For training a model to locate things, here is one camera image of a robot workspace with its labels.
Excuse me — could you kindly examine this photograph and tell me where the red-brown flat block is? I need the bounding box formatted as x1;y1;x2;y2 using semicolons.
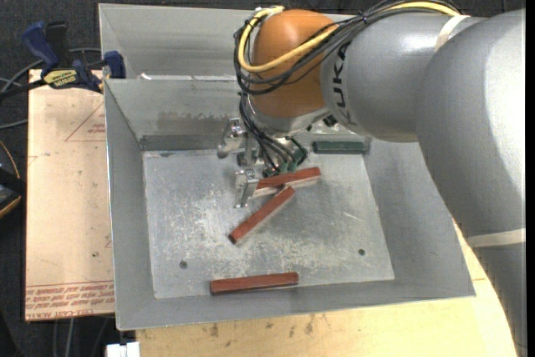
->
227;185;297;246
209;272;300;297
254;166;323;198

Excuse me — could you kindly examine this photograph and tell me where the grey metal bin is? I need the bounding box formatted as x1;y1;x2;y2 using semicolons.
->
98;3;476;332

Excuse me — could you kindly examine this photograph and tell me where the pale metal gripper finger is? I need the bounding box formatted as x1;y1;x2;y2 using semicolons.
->
233;169;258;210
217;117;248;161

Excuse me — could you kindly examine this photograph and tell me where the dark green flat block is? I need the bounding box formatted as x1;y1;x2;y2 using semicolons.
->
312;140;366;156

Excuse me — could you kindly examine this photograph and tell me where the brown cardboard board, red print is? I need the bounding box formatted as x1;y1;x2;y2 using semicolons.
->
24;69;116;323

